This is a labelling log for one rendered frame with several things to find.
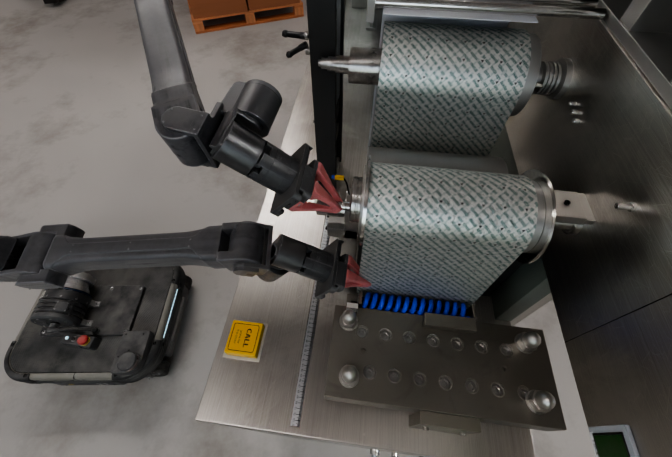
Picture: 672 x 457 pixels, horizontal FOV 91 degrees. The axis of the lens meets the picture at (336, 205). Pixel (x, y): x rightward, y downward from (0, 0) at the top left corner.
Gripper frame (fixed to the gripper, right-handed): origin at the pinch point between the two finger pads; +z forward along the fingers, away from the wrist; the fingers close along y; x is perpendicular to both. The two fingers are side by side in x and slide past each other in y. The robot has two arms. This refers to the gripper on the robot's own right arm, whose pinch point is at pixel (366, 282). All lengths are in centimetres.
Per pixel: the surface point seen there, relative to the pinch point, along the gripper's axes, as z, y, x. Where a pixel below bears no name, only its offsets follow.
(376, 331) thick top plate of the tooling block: 4.1, 8.2, -1.6
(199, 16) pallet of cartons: -108, -298, -168
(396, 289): 5.8, 0.3, 2.1
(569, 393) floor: 138, -5, -42
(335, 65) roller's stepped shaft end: -22.4, -29.5, 19.0
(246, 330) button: -14.5, 8.4, -24.7
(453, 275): 8.7, 0.3, 14.1
